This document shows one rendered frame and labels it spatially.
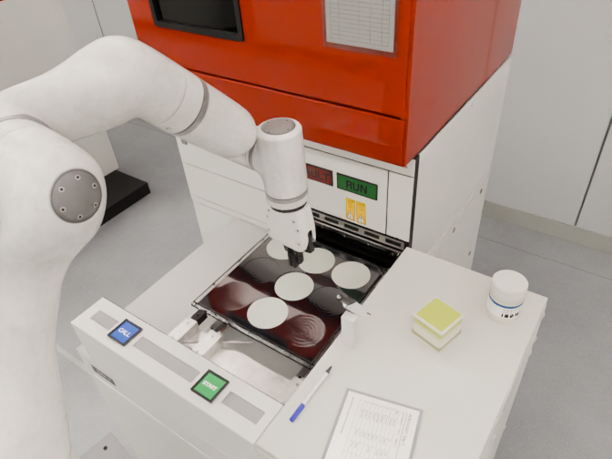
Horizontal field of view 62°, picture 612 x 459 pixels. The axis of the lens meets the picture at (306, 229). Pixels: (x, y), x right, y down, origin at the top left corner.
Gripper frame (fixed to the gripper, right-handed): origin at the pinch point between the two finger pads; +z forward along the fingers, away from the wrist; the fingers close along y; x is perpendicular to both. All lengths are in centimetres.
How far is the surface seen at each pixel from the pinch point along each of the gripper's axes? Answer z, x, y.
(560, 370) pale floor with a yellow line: 112, 96, 47
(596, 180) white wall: 75, 180, 25
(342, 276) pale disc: 19.9, 16.4, -0.7
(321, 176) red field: 0.2, 27.3, -15.2
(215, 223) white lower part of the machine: 34, 22, -62
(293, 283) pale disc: 19.6, 6.6, -9.2
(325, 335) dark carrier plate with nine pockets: 19.6, -1.5, 7.9
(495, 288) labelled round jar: 4.9, 20.4, 36.5
